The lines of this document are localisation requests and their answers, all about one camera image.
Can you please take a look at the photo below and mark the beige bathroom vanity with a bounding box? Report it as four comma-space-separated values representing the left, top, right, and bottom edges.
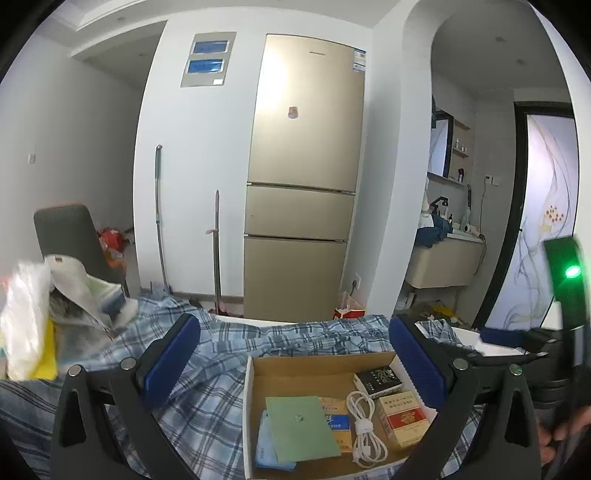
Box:
406, 231, 483, 289

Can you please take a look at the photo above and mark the yellow blue cigarette pack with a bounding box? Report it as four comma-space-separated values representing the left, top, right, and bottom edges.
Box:
318, 398, 354, 455

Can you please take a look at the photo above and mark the bathroom wall shelf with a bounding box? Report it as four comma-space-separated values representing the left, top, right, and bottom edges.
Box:
452, 117, 472, 185

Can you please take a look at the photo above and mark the bathroom mirror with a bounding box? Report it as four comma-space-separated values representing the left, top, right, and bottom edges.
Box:
427, 108, 455, 178

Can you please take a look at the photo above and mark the blue plaid cloth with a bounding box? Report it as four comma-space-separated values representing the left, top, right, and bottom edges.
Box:
0, 295, 481, 480

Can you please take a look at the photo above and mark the gold three-door refrigerator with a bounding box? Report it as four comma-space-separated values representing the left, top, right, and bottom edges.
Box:
242, 33, 368, 324

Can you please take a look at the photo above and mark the person's right hand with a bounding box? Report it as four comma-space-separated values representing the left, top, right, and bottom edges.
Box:
538, 415, 573, 467

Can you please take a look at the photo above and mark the white cable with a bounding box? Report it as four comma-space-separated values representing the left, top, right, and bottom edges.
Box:
346, 391, 389, 469

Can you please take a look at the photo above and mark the grey chair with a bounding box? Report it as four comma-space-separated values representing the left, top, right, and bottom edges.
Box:
34, 203, 130, 296

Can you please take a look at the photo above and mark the grey handled mop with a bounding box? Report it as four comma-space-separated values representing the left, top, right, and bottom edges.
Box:
154, 144, 174, 294

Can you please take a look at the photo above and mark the green card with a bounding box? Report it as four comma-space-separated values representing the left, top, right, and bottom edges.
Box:
264, 396, 342, 462

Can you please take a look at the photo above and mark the orange box on floor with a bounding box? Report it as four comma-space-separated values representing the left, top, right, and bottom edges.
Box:
333, 292, 368, 320

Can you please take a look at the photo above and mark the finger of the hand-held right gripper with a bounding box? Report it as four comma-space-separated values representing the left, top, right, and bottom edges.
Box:
480, 329, 532, 346
462, 345, 550, 370

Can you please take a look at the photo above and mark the small black box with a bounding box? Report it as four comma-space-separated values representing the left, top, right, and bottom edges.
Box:
353, 367, 407, 400

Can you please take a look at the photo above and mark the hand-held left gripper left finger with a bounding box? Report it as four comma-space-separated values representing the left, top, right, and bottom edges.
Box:
51, 313, 201, 480

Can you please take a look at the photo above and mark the red bag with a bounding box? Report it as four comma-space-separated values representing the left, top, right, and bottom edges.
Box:
99, 228, 125, 250

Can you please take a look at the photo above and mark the red gold cigarette pack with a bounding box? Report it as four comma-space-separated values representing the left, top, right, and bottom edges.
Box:
375, 391, 428, 450

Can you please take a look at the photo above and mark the dark blue cloth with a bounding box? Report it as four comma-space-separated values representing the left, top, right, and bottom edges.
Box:
416, 215, 455, 247

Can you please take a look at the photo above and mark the black framed floral glass door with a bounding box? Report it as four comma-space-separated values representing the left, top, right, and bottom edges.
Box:
485, 102, 578, 330

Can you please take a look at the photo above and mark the clear plastic bag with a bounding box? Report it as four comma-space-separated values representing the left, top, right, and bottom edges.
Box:
0, 261, 54, 381

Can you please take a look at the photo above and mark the metal pole broom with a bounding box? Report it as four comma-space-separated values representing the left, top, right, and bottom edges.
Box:
203, 189, 227, 315

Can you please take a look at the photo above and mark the yellow packet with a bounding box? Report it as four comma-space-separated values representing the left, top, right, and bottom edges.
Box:
28, 318, 58, 381

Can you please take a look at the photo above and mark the grey wall electrical panel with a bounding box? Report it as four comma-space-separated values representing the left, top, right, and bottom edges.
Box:
179, 31, 237, 88

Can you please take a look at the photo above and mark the grey zip bag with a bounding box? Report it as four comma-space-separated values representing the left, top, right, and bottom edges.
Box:
46, 295, 116, 340

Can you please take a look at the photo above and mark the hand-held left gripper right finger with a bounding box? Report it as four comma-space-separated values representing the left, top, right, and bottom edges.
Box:
389, 315, 542, 480

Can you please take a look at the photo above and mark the cardboard box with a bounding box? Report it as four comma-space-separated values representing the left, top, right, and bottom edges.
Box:
242, 352, 439, 480

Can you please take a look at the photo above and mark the light blue packet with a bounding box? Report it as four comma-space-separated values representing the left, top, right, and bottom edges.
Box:
255, 411, 296, 472

